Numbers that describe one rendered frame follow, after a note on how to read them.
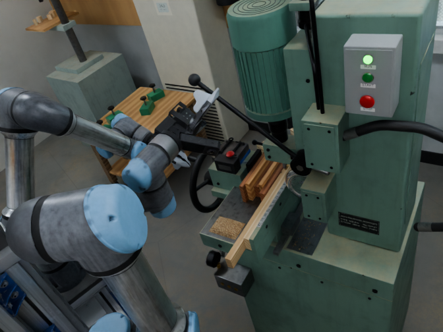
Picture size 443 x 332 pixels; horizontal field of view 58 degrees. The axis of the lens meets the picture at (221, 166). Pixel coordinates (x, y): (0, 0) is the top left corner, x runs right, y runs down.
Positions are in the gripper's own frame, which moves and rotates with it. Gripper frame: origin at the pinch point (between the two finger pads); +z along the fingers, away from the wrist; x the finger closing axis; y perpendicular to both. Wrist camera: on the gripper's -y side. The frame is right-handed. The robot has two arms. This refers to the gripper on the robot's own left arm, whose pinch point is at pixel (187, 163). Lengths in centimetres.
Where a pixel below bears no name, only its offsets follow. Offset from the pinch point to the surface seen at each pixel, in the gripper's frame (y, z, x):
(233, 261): -22, 35, 35
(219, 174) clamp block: -12.9, 14.5, 5.4
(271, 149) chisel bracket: -32.2, 26.0, -0.2
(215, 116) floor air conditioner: 86, -30, -109
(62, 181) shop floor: 172, -112, -35
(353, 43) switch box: -84, 30, 13
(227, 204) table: -12.7, 23.1, 14.2
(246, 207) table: -16.5, 29.4, 13.4
